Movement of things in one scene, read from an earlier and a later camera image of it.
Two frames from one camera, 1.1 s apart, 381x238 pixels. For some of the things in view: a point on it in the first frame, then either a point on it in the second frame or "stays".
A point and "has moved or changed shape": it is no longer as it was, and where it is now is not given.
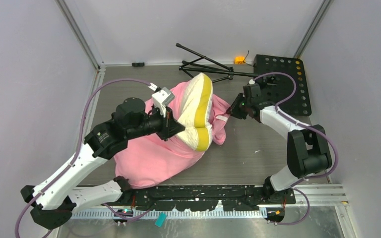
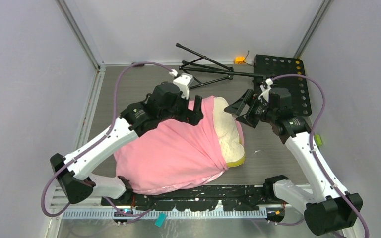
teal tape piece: [160, 219] stays
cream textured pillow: [195, 114] to [232, 151]
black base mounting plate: [259, 197] stays
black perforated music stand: [276, 90] stays
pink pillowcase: [147, 161] has moved or changed shape
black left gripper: [170, 126] to [191, 116]
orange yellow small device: [239, 60] stays
